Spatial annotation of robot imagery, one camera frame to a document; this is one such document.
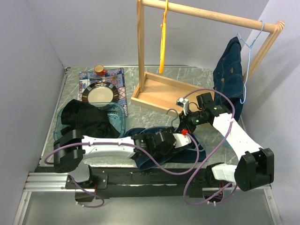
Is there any grey-blue plastic hanger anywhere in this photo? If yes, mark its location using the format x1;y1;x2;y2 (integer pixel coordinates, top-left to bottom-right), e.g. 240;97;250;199
166;108;209;152

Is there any denim garment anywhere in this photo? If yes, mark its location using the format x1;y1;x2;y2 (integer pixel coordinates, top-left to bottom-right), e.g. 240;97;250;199
124;127;197;170

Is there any blue denim skirt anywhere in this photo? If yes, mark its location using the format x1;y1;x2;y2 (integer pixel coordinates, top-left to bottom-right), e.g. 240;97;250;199
213;37;244;121

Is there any light blue wire hanger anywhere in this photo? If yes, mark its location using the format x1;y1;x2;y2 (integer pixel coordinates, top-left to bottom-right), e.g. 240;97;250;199
237;20;265;105

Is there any black garment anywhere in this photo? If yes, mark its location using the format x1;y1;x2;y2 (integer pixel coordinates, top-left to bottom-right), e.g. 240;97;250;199
60;99;120;138

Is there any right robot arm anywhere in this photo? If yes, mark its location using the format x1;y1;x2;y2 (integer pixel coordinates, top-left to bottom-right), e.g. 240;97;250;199
176;93;274;191

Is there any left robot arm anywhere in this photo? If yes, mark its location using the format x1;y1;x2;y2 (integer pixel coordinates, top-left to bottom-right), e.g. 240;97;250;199
53;130;177;188

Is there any yellow plastic hanger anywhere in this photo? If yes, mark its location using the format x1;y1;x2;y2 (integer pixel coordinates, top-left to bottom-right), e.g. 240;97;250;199
159;0;168;74

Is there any light blue mug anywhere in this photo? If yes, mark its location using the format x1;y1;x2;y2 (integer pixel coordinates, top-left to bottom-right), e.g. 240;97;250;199
222;140;232;148

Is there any wooden clothes rack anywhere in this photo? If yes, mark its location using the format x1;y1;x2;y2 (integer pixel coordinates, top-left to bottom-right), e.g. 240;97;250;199
131;0;285;113

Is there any gold fork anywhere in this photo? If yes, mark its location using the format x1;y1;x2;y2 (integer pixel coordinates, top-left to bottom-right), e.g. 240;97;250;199
90;76;117;81

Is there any patterned blue placemat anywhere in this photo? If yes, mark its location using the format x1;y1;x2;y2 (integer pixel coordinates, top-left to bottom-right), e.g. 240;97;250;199
77;67;128;117

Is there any black rimmed plate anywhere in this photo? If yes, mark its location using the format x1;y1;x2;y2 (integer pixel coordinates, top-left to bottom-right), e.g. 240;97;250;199
82;82;119;103

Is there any orange cup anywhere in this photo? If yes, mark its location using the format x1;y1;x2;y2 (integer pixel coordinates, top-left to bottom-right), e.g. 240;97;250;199
94;65;106;76

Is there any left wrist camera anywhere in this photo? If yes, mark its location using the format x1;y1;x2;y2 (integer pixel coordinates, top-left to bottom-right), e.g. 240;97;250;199
173;133;192;149

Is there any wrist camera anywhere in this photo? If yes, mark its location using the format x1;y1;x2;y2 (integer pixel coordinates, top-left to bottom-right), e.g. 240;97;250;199
176;97;189;116
173;133;192;149

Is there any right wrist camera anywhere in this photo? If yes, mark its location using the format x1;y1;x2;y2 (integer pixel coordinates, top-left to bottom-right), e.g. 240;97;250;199
176;97;189;116

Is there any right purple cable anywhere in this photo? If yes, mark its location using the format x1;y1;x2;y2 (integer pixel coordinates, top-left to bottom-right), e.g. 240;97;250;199
182;88;239;207

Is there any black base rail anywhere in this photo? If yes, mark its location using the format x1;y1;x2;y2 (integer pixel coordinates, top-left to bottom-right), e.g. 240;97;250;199
77;167;228;199

